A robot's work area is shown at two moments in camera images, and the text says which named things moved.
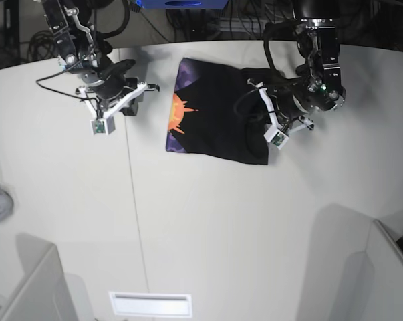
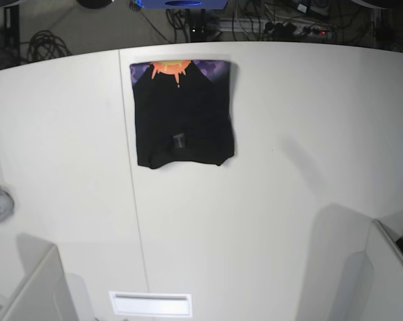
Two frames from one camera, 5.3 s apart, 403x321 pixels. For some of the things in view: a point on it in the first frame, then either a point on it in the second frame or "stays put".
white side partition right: (393, 292) stays put
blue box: (162, 5) stays put
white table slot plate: (152, 304) stays put
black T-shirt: (216, 112) → (182, 112)
